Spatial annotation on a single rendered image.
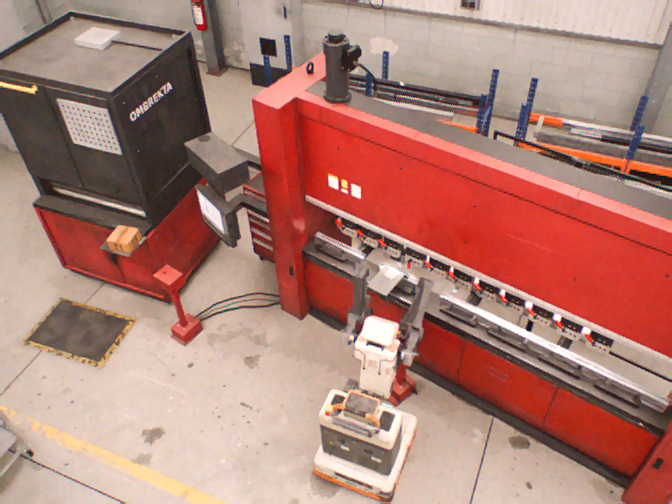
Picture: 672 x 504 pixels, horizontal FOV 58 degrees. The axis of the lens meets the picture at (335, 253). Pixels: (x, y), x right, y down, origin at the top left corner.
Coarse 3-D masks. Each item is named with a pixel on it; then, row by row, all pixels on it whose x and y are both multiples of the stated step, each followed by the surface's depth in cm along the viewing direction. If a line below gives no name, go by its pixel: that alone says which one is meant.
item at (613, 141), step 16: (560, 128) 549; (576, 128) 544; (592, 128) 537; (608, 128) 536; (560, 144) 528; (576, 144) 523; (592, 144) 518; (608, 144) 517; (624, 144) 519; (640, 144) 515; (656, 144) 516; (640, 160) 509; (656, 160) 505
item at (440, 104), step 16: (352, 80) 615; (384, 80) 606; (384, 96) 592; (400, 96) 585; (416, 96) 584; (432, 96) 588; (448, 96) 587; (464, 96) 580; (416, 112) 570; (432, 112) 563; (448, 112) 562; (464, 112) 568
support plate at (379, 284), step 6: (384, 270) 486; (378, 276) 481; (396, 276) 481; (402, 276) 481; (372, 282) 477; (378, 282) 477; (384, 282) 476; (390, 282) 476; (396, 282) 476; (372, 288) 472; (378, 288) 472; (384, 288) 472; (390, 288) 472; (384, 294) 468
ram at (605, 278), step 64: (320, 128) 436; (320, 192) 480; (384, 192) 435; (448, 192) 399; (448, 256) 435; (512, 256) 398; (576, 256) 367; (640, 256) 341; (576, 320) 398; (640, 320) 367
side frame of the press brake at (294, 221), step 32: (320, 64) 462; (256, 96) 431; (288, 96) 430; (256, 128) 446; (288, 128) 438; (288, 160) 454; (288, 192) 471; (288, 224) 495; (320, 224) 534; (288, 256) 524; (288, 288) 557
